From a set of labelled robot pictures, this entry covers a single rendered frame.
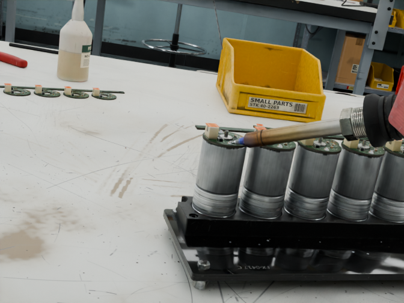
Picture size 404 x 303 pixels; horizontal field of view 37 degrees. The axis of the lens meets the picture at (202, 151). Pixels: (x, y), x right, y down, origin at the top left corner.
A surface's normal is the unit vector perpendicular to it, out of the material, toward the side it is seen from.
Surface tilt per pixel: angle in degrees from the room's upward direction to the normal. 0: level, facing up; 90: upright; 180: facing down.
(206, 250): 0
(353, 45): 91
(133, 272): 0
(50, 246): 0
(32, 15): 90
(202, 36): 90
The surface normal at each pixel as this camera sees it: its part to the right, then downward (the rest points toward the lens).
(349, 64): 0.00, 0.32
